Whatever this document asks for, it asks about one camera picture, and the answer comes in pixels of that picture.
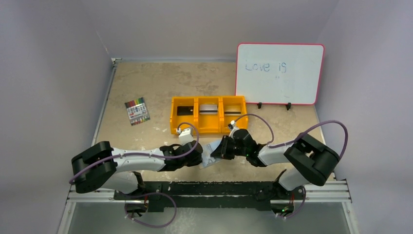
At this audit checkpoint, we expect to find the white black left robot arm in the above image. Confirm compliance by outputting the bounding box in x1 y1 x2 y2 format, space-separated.
69 140 203 199

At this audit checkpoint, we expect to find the beige leather card holder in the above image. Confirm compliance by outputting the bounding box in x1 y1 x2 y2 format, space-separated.
199 140 221 169

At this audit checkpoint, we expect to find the black front table rail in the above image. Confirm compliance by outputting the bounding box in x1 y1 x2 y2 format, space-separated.
114 181 304 213

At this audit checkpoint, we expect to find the gold magnetic stripe card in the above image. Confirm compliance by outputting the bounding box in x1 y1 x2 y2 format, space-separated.
224 105 243 116

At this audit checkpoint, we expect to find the marker pen pack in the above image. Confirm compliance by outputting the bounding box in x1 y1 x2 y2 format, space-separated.
124 97 150 126

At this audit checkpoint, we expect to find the pink-framed whiteboard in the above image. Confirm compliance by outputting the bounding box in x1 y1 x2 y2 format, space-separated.
235 42 325 105

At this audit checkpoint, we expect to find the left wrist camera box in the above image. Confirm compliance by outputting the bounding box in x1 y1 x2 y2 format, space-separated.
177 127 194 145

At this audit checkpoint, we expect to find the black magnetic stripe card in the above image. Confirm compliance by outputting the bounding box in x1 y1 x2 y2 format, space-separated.
177 106 194 116

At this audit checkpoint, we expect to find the silver magnetic stripe card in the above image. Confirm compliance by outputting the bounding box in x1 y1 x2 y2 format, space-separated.
199 104 218 115

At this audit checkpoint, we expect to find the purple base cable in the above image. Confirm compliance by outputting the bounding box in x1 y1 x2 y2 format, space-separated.
124 191 178 229

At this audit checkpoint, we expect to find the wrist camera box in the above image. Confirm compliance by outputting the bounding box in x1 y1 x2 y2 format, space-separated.
227 120 239 132
177 127 194 145

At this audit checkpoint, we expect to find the right aluminium frame rail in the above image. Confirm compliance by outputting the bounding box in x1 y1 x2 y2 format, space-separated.
300 179 352 204

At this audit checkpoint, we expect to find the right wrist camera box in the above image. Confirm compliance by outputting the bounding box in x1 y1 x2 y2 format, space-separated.
227 120 239 132

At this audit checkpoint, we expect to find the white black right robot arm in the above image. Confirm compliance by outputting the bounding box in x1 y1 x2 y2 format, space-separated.
203 129 340 198

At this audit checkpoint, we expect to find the yellow three-compartment bin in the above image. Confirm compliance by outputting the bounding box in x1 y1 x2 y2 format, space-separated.
169 96 247 135

